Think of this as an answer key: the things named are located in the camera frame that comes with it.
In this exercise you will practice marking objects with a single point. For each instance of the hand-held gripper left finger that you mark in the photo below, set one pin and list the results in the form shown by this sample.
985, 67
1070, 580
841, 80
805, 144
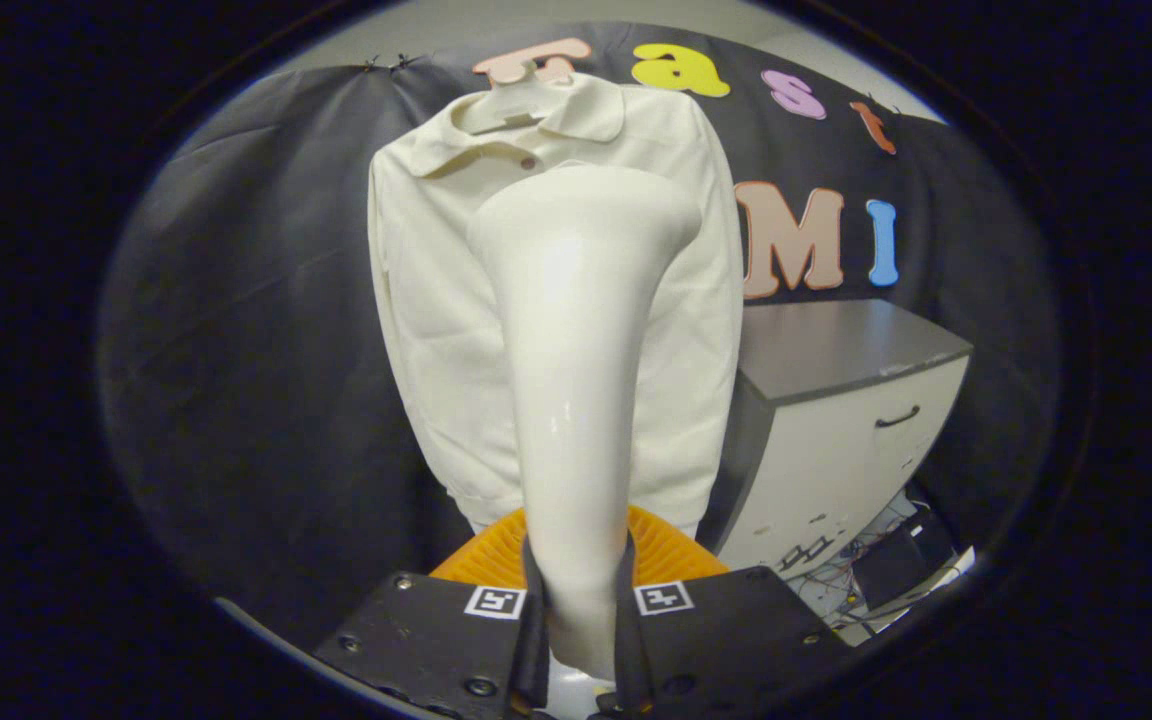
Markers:
426, 640

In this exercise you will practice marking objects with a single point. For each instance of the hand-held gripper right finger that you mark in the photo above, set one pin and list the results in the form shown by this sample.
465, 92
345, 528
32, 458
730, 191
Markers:
726, 640

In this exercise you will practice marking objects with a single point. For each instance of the white garment steamer nozzle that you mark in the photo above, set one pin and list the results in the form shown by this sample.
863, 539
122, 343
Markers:
576, 400

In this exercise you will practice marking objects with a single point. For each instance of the cream button-up shirt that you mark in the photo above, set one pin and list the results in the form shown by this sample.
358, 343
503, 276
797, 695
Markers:
436, 330

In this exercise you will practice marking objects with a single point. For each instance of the white clothes hanger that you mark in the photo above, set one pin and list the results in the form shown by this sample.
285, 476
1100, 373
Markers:
516, 105

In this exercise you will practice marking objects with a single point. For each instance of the black box on floor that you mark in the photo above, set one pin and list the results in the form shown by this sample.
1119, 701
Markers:
901, 560

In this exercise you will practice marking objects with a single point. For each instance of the white cabinet with grey top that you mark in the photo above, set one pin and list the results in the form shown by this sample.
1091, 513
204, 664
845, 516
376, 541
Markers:
836, 430

